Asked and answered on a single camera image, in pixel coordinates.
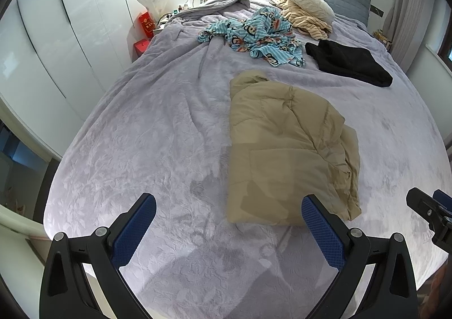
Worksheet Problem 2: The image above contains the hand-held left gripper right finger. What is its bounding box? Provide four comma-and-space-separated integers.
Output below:
302, 193, 419, 319

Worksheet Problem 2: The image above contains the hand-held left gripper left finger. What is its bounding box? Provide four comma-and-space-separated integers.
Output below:
40, 193, 157, 319

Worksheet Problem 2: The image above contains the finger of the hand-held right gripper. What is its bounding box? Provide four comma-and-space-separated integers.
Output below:
406, 187, 447, 225
433, 189, 452, 208

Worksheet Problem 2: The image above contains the beige puffer jacket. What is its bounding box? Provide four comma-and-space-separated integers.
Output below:
226, 70, 361, 227

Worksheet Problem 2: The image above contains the lavender bed blanket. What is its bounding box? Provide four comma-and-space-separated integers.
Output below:
42, 0, 452, 319

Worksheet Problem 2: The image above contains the black garment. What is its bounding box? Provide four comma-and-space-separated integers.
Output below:
305, 40, 393, 88

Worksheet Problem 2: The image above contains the grey curtain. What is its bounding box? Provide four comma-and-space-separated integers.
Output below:
385, 0, 436, 72

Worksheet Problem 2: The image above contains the blue monkey print cloth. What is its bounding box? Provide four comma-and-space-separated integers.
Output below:
198, 7, 306, 68

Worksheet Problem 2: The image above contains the white wardrobe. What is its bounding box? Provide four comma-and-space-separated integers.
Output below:
0, 0, 142, 160

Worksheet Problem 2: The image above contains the cream striped blanket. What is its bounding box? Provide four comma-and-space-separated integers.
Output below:
270, 0, 334, 40

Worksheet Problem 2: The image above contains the cream textured pillow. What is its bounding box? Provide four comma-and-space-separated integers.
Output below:
287, 0, 335, 28

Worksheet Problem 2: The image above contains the grey folded blanket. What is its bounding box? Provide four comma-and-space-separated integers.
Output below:
169, 0, 251, 21

